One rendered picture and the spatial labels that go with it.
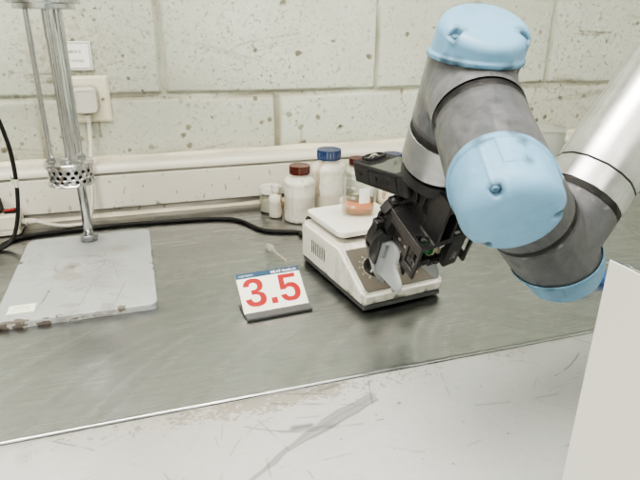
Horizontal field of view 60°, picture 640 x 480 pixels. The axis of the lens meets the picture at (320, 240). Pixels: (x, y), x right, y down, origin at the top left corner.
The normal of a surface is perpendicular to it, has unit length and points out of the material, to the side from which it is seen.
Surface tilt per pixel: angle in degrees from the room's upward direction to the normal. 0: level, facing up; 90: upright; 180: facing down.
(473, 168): 58
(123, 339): 0
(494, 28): 30
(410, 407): 0
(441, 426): 0
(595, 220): 72
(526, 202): 121
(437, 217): 99
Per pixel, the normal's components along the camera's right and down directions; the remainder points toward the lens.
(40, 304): 0.00, -0.93
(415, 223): 0.08, -0.62
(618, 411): -0.95, 0.11
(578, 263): 0.40, 0.53
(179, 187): 0.31, 0.35
